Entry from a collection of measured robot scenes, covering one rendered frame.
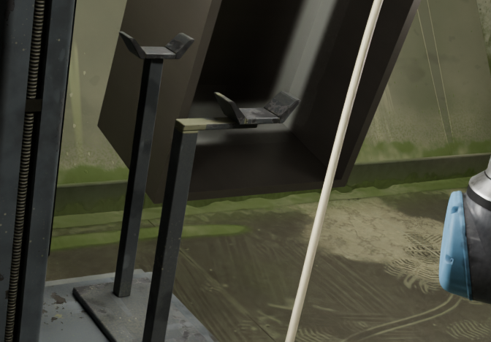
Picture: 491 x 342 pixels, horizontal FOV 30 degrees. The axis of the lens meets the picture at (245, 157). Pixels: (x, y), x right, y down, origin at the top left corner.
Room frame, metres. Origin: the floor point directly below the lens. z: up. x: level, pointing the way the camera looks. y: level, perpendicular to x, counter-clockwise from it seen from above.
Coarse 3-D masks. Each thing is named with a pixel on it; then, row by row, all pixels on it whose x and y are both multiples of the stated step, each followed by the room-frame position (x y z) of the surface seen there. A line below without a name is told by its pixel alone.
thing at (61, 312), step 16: (48, 288) 0.96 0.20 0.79; (64, 288) 0.96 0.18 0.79; (48, 304) 0.92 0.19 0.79; (64, 304) 0.93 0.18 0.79; (80, 304) 0.93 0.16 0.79; (176, 304) 0.97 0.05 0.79; (48, 320) 0.89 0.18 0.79; (64, 320) 0.89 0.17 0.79; (80, 320) 0.90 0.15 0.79; (192, 320) 0.94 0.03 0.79; (48, 336) 0.86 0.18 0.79; (64, 336) 0.86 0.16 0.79; (80, 336) 0.87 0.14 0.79; (96, 336) 0.87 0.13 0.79; (208, 336) 0.91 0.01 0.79
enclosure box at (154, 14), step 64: (128, 0) 2.21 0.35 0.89; (192, 0) 1.98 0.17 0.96; (256, 0) 2.44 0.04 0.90; (320, 0) 2.57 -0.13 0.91; (384, 0) 2.37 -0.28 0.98; (128, 64) 2.18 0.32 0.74; (192, 64) 1.94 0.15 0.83; (256, 64) 2.52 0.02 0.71; (320, 64) 2.53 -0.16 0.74; (384, 64) 2.33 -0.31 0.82; (128, 128) 2.14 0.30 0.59; (256, 128) 2.53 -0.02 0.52; (320, 128) 2.48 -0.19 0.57; (192, 192) 2.06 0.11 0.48; (256, 192) 2.18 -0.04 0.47
